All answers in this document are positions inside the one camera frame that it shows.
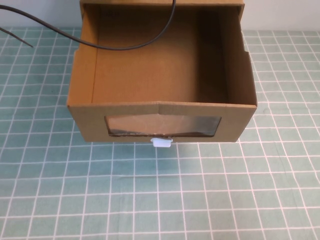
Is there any cardboard shoe box shell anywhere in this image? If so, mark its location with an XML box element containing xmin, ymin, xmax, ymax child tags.
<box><xmin>79</xmin><ymin>0</ymin><xmax>245</xmax><ymax>8</ymax></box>

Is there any thick black cable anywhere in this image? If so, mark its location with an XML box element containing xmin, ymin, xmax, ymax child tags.
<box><xmin>0</xmin><ymin>6</ymin><xmax>177</xmax><ymax>51</ymax></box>

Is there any white plastic drawer handle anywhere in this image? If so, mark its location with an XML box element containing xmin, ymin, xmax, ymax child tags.
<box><xmin>149</xmin><ymin>136</ymin><xmax>174</xmax><ymax>148</ymax></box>

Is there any thin dark wire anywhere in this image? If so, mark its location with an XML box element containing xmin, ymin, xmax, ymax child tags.
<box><xmin>0</xmin><ymin>26</ymin><xmax>35</xmax><ymax>49</ymax></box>

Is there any green checked tablecloth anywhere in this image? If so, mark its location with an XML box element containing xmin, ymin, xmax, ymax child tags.
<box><xmin>0</xmin><ymin>26</ymin><xmax>320</xmax><ymax>240</ymax></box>

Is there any cardboard drawer with clear window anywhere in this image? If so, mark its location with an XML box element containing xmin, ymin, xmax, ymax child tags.
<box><xmin>66</xmin><ymin>0</ymin><xmax>258</xmax><ymax>144</ymax></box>

